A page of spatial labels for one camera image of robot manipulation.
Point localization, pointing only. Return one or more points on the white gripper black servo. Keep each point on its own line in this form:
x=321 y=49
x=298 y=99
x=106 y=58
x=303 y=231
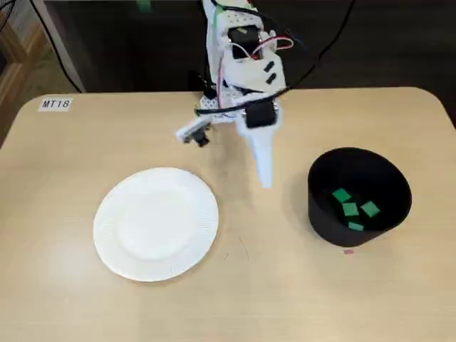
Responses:
x=258 y=116

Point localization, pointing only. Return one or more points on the green cube block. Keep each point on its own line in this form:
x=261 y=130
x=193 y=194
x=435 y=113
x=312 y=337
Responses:
x=356 y=226
x=342 y=195
x=370 y=208
x=350 y=209

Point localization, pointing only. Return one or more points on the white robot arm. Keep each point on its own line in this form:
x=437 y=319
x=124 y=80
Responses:
x=249 y=75

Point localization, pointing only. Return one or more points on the black round pot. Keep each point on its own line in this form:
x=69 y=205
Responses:
x=356 y=238

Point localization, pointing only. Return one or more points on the white paper plate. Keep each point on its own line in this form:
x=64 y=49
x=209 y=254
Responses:
x=156 y=256

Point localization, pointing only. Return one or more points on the small pink sticker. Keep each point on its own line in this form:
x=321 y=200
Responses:
x=348 y=252

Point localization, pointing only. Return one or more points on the green tape piece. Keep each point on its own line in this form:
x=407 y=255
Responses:
x=144 y=4

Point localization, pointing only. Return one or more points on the white MT18 label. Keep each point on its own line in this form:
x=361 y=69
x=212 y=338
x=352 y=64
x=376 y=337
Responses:
x=55 y=104

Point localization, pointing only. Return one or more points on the wooden shelf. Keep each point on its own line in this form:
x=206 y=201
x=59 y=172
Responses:
x=21 y=53

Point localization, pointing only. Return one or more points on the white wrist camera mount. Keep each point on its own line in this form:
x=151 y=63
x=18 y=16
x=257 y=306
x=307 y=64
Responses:
x=189 y=130

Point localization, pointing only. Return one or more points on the grey metal post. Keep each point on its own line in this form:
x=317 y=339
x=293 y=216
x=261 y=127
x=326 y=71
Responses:
x=60 y=48

